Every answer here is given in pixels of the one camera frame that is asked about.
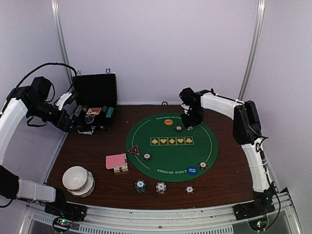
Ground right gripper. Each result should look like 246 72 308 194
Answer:
181 106 204 128

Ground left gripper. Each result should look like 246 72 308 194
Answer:
27 99 83 132

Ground orange dealer button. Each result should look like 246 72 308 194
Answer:
164 119 173 126

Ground blue small blind button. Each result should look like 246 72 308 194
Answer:
187 166 198 176

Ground triangular all-in button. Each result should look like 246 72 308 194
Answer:
127 145 140 156

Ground orange black poker chip stack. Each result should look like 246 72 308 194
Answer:
185 185 195 194

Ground blue white poker chip stack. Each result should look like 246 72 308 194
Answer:
156 182 167 194

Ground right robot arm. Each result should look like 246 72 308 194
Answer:
179 88 273 215

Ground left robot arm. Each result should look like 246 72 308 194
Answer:
0 77 77 216

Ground red cards in case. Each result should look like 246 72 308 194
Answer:
86 108 101 116

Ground black poker case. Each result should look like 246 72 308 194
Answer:
73 73 117 135

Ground round green poker mat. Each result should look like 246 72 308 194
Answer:
126 113 218 182

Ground teal chips in case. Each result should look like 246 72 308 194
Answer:
101 106 115 118

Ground white ceramic bowl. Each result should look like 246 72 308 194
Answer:
62 166 88 191

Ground white scalloped plate stack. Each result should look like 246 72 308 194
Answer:
66 171 95 197

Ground red backed card deck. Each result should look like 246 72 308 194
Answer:
105 154 126 169

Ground blue gold card box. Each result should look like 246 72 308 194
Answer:
114 156 129 173

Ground green poker chip stack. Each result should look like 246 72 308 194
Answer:
135 179 146 193

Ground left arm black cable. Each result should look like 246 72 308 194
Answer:
14 62 78 98

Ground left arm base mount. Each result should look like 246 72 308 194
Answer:
44 203 87 221

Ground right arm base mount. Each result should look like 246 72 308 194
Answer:
233 201 275 221

